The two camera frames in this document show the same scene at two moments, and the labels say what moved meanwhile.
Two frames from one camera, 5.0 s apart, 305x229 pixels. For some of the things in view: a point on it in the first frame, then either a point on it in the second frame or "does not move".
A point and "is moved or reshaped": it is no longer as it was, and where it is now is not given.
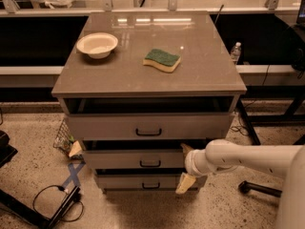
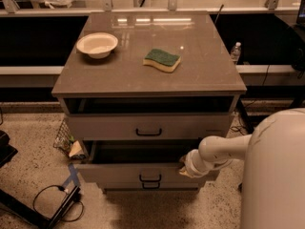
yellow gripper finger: x=185 y=181 → x=184 y=172
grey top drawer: x=152 y=126 does not move
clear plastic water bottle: x=235 y=52 does not move
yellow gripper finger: x=186 y=148 → x=183 y=158
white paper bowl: x=98 y=45 does not move
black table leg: x=247 y=122 does not move
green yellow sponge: x=162 y=60 does not move
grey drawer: x=132 y=159 is moved or reshaped
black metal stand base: x=41 y=219 does not move
